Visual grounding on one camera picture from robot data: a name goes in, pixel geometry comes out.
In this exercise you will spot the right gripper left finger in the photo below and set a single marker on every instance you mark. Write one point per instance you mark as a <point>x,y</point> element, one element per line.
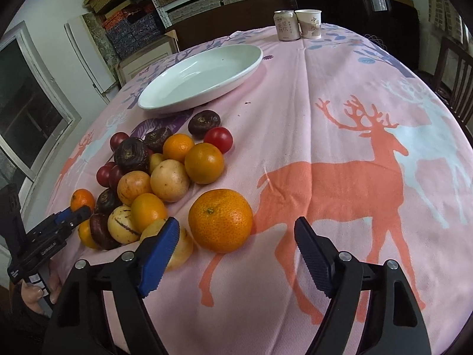
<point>79,324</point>

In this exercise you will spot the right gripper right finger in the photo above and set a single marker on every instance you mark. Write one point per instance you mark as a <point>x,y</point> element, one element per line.
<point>394,323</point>

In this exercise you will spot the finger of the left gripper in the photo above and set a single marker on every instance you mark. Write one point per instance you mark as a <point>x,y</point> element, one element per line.
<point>64,215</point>
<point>73,221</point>

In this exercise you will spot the small orange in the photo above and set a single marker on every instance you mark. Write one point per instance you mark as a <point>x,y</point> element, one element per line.
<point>82,197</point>

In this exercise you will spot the striped yellow melon fruit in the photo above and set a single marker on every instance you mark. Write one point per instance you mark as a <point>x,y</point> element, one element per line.
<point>121,226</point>

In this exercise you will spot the dark red plum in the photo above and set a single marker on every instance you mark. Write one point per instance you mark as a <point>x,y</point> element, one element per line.
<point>109,175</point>

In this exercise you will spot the orange-yellow passion fruit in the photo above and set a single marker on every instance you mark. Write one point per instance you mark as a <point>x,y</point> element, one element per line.
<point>132,185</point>

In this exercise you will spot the large dark water chestnut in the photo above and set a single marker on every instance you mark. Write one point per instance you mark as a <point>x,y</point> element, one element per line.
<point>132,155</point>

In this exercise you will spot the pale yellow fruit front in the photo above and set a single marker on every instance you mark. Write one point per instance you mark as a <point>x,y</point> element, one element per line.
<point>184,246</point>

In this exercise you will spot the small orange mandarin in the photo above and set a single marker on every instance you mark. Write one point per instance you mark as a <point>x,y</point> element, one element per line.
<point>177,146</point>

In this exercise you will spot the large orange mandarin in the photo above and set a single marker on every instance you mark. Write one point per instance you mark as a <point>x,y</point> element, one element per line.
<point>220,220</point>

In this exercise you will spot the dark water chestnut top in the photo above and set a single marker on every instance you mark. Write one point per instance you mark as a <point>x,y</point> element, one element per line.
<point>203,122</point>

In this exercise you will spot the red cherry tomato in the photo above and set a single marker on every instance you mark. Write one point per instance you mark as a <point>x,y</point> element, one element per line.
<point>221,138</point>

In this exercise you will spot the orange kumquat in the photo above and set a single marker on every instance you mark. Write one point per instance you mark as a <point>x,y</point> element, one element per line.
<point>147,208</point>

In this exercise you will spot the person's left hand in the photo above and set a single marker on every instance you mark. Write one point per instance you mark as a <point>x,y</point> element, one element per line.
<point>32,294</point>

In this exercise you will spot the white oval plate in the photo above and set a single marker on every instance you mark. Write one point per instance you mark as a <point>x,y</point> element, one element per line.
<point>200,79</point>

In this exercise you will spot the cardboard box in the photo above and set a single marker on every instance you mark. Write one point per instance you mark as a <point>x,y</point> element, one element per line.
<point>162,48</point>

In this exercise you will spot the pink deer tablecloth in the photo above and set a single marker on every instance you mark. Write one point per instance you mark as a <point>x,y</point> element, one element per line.
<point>335,130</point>

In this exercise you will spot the wooden chair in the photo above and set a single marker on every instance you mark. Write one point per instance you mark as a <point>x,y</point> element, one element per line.
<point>459,101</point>

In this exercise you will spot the pink drink can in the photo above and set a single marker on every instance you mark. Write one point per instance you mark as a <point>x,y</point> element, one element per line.
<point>287,26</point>

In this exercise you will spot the dark cabinet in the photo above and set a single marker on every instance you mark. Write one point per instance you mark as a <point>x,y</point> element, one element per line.
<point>392,24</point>

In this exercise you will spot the white paper cup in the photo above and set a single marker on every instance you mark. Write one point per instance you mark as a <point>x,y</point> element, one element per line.
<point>310,23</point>

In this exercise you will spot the window frame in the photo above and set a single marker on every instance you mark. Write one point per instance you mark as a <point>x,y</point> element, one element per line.
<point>35,114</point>

